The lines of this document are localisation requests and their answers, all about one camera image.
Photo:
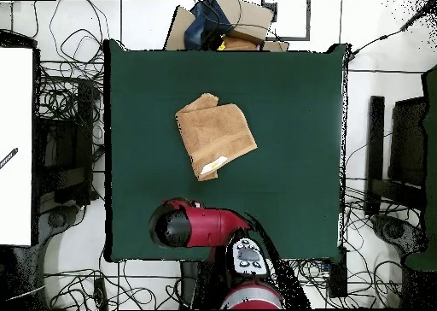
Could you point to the tan terry towel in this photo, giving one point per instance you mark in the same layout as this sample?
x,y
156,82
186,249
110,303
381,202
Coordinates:
x,y
215,130

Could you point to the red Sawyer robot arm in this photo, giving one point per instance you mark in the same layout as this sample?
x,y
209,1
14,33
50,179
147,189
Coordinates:
x,y
205,225

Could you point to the dark green table cloth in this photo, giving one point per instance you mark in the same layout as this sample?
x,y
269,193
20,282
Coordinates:
x,y
290,153

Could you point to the black power strip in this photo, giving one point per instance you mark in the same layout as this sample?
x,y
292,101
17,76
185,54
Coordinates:
x,y
100,294

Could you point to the black equipment cart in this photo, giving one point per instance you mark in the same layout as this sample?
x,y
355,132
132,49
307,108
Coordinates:
x,y
65,147

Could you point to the black box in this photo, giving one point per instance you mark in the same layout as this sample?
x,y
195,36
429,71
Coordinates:
x,y
338,280

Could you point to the brown folded garment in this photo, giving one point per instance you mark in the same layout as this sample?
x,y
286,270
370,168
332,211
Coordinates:
x,y
239,44

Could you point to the blue jeans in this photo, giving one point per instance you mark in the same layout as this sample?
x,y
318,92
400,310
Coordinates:
x,y
201,27

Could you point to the black label strip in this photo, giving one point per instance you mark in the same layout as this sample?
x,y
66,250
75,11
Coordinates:
x,y
8,158

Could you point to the brown cardboard box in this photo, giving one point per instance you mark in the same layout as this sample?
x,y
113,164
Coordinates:
x,y
252,17

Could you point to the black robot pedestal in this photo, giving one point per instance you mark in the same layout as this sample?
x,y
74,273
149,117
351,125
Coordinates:
x,y
191,283

